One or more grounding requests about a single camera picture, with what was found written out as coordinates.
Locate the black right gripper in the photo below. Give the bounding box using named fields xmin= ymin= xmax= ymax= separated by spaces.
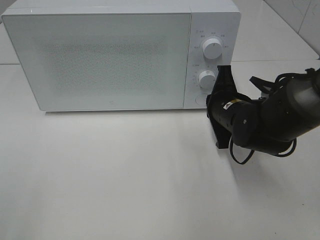
xmin=206 ymin=65 xmax=253 ymax=149

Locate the white timer knob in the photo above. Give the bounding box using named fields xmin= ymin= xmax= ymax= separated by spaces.
xmin=198 ymin=70 xmax=217 ymax=90

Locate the round door release button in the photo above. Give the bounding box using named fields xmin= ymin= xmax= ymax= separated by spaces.
xmin=195 ymin=93 xmax=208 ymax=107

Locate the white microwave door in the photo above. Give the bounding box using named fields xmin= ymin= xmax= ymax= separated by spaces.
xmin=3 ymin=13 xmax=191 ymax=112

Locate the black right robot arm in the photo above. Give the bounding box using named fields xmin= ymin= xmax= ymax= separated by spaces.
xmin=206 ymin=65 xmax=320 ymax=156

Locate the upper white power knob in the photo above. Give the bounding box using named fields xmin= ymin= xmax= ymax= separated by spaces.
xmin=202 ymin=37 xmax=223 ymax=60

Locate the white microwave oven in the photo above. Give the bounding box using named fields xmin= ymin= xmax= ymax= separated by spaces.
xmin=1 ymin=0 xmax=241 ymax=111

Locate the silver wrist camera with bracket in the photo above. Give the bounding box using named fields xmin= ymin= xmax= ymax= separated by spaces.
xmin=258 ymin=92 xmax=270 ymax=101

